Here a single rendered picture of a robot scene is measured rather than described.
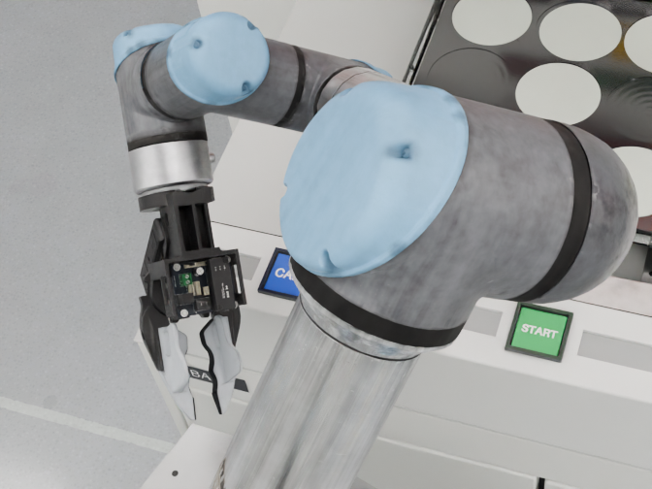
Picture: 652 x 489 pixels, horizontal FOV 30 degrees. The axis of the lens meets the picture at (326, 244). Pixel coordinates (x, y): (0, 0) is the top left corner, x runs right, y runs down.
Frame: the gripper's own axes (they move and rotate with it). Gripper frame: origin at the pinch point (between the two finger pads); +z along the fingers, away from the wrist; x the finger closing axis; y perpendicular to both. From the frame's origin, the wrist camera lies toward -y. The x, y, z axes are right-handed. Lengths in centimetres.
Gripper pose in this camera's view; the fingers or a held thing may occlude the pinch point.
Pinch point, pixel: (203, 403)
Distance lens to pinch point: 117.2
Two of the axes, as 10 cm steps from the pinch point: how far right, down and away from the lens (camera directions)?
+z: 1.6, 9.9, -0.2
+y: 3.8, -0.8, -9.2
